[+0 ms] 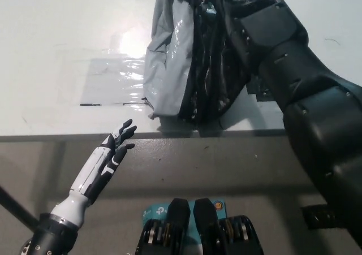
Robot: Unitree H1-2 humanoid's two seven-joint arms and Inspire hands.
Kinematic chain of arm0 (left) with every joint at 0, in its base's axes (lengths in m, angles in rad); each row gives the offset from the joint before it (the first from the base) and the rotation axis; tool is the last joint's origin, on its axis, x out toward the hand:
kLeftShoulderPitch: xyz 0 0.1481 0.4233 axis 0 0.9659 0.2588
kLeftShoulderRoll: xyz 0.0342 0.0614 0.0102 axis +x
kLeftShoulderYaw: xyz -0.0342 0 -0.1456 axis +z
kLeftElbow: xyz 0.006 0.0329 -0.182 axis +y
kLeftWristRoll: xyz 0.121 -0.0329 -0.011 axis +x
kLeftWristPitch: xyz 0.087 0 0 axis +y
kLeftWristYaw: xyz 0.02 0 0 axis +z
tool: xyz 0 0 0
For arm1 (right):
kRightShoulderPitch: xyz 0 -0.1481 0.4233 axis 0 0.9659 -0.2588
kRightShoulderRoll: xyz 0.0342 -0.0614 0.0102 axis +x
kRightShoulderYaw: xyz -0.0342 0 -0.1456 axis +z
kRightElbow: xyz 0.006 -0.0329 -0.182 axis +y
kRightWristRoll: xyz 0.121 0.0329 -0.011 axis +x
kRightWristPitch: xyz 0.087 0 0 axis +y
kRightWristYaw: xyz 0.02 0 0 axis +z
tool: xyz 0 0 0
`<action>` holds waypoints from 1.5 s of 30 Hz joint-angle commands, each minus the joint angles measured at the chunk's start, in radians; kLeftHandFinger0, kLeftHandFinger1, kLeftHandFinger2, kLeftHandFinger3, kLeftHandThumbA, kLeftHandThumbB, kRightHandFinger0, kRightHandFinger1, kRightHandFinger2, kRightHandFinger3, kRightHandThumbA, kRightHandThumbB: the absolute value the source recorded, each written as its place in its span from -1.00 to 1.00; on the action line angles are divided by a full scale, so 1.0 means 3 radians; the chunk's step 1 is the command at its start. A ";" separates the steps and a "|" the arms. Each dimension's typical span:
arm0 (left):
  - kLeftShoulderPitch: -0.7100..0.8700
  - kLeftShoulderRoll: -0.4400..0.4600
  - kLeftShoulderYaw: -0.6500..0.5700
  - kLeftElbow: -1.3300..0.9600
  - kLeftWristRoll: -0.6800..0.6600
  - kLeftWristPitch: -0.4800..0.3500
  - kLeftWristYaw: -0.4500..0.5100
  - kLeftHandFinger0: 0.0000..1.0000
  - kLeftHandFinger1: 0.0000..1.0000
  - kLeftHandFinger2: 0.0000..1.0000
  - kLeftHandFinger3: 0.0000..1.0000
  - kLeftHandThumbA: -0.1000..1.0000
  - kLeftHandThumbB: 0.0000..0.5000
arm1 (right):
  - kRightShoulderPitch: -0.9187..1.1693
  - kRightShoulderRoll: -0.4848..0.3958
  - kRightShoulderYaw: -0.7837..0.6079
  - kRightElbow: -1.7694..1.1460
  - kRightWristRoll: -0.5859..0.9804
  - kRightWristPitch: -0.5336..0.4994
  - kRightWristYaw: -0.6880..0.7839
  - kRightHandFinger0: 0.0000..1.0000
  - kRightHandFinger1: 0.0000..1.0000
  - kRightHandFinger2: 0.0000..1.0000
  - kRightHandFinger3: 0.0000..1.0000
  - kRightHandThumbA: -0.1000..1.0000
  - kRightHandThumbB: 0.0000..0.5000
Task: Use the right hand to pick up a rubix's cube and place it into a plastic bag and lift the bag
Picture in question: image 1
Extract black table leg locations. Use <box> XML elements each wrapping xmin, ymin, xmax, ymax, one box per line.
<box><xmin>0</xmin><ymin>185</ymin><xmax>40</xmax><ymax>231</ymax></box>

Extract clear plastic tape sheet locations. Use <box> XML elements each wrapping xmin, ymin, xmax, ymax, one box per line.
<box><xmin>79</xmin><ymin>57</ymin><xmax>154</xmax><ymax>107</ymax></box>

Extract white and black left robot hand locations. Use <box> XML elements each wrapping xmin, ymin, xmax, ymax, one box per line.
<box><xmin>49</xmin><ymin>118</ymin><xmax>138</xmax><ymax>229</ymax></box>

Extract grey and black plastic bag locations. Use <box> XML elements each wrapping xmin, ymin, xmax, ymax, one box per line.
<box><xmin>143</xmin><ymin>0</ymin><xmax>255</xmax><ymax>131</ymax></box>

